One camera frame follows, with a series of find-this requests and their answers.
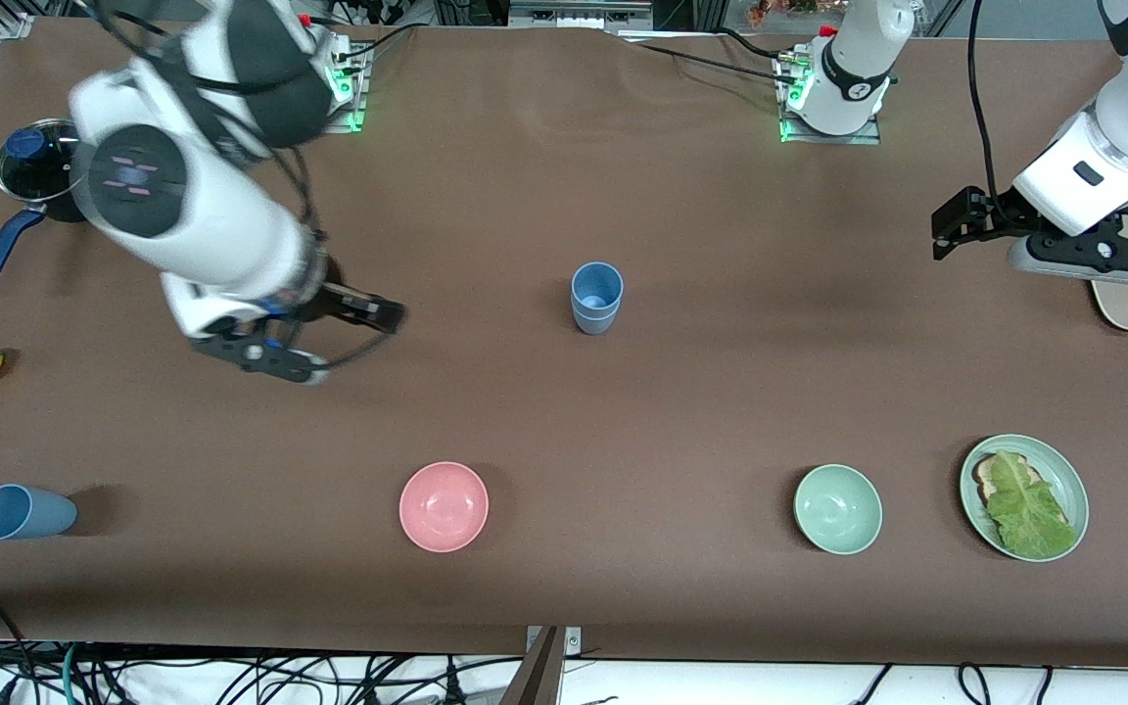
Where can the blue plastic cup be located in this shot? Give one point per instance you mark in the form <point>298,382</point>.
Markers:
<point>596,284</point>
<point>25,514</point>
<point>595,327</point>

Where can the pink bowl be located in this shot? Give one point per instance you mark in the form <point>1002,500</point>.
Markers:
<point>444,509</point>

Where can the toasted bread slice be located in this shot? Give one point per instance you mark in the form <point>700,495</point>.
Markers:
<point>985,480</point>

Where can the glass lid with blue knob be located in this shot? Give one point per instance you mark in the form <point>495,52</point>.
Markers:
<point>30,176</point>

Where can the grey equipment box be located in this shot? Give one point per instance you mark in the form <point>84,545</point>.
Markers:
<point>574,12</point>

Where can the brown table cover sheet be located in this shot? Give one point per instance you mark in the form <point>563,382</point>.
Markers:
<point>564,421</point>

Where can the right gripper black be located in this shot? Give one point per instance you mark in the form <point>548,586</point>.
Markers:
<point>335,295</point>

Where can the metal table edge bracket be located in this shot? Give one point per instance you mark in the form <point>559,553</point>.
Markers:
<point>574,641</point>

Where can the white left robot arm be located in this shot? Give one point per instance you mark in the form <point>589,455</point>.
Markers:
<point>1107,147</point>

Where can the green lettuce leaf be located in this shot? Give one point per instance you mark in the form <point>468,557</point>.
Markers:
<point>1029,509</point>

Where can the green bowl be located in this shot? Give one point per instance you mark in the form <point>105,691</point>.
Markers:
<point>838,509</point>

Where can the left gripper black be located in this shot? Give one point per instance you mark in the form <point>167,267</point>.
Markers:
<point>997,212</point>

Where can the metal base plate green light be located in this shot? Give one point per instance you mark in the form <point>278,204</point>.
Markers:
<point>353,116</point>
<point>858,137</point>

